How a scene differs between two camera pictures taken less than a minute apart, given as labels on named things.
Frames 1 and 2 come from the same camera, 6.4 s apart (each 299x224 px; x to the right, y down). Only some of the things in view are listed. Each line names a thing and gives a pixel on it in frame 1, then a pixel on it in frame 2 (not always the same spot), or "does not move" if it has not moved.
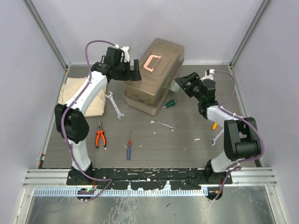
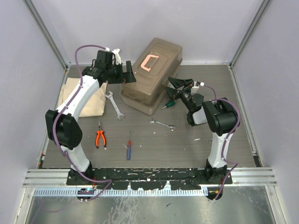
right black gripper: (182, 81) → (177, 83)
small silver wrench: (170, 127) does not move
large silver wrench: (119, 115) does not move
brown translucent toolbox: (160, 62) does not move
